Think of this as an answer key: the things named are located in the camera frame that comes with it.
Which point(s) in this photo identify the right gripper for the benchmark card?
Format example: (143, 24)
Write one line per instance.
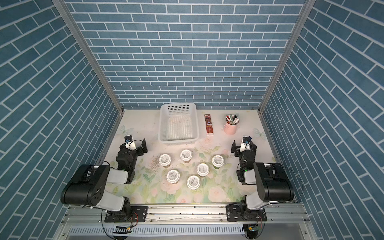
(244, 152)

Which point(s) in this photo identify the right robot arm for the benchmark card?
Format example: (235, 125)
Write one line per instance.
(271, 181)

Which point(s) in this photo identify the pink pen holder cup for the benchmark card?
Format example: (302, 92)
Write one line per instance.
(230, 129)

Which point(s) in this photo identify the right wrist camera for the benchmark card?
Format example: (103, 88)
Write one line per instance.
(246, 144)

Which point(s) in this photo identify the aluminium mounting rail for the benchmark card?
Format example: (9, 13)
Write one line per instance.
(186, 214)

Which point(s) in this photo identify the yogurt cup bottom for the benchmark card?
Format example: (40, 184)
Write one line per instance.
(193, 182)

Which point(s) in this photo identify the red chopsticks packet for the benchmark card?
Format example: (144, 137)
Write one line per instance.
(209, 125)

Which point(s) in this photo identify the white plastic basket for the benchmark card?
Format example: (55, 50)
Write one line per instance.
(178, 124)

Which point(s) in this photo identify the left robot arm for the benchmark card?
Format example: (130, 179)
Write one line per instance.
(87, 186)

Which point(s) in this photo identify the pens in holder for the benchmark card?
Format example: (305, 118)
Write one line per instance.
(232, 119)

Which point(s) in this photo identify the yogurt cup red label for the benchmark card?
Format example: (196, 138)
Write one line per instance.
(165, 160)

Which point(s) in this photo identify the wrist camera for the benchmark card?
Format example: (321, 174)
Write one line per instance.
(246, 144)
(130, 143)

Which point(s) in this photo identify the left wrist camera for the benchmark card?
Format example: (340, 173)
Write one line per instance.
(130, 143)

